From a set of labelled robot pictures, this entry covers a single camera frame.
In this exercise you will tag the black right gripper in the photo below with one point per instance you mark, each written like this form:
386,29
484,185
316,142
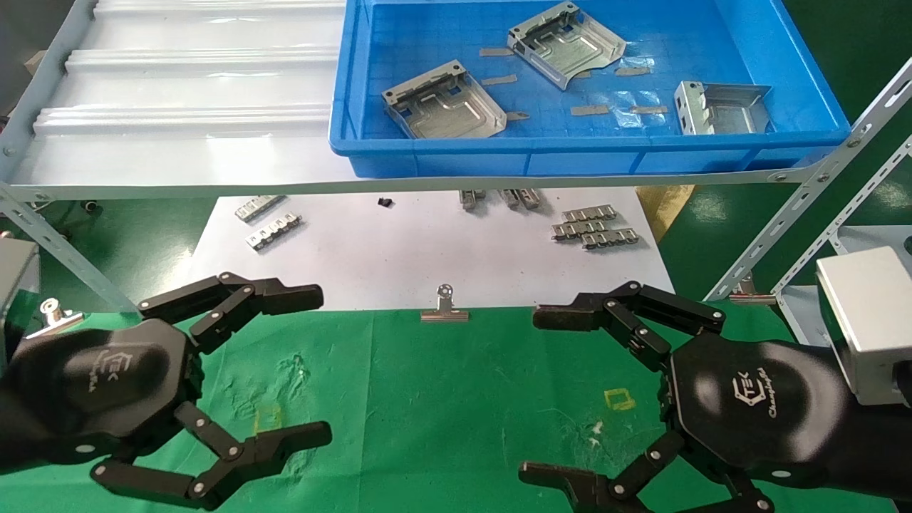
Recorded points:
755,406

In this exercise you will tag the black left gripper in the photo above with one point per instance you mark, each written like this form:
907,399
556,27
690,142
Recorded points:
107,385

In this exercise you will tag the silver sheet metal bracket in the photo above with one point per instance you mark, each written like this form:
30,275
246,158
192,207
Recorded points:
570,53
734,114
456,114

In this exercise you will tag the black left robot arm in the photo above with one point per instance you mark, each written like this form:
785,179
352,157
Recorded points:
6,427

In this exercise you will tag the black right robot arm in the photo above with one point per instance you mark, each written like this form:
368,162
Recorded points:
880,449

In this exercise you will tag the silver binder clip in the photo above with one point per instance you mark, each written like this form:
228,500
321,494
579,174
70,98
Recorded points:
53,317
445,313
748,296

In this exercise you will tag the green table mat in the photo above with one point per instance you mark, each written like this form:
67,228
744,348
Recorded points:
427,399

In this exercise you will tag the white paper sheet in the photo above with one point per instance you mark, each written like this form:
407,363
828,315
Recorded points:
399,256

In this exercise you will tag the yellow-brown woven bag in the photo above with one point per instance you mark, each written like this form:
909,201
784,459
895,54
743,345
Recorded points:
670,203

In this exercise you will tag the blue plastic bin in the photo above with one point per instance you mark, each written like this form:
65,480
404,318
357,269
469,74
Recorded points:
641,153

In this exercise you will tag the gray tape strip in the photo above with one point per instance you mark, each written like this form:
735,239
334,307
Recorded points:
590,110
633,71
500,80
496,52
648,110

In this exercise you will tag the white corrugated shelf panel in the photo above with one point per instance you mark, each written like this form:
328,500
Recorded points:
178,85

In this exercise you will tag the light gray metal platform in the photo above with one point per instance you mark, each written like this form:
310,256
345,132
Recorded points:
876,239

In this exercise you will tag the small silver slotted rail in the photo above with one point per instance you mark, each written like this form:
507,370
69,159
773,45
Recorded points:
589,213
577,229
470,199
260,208
609,239
529,199
274,232
509,199

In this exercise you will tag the gray metal shelf frame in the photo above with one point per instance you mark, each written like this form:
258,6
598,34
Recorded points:
214,191

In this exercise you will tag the gray left wrist camera box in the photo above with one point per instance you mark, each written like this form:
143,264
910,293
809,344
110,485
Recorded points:
14,285

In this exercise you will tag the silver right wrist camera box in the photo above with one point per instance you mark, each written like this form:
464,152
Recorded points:
869,320

